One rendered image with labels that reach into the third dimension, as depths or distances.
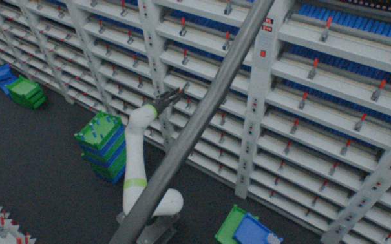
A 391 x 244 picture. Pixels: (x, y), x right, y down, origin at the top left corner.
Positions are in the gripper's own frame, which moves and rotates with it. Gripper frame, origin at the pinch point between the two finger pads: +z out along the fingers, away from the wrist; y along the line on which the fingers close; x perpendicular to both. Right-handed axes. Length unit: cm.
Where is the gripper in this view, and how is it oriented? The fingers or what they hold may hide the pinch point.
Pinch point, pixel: (178, 91)
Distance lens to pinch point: 178.3
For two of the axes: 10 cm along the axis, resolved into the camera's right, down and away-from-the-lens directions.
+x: 0.7, -7.8, -6.2
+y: 8.3, 3.9, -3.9
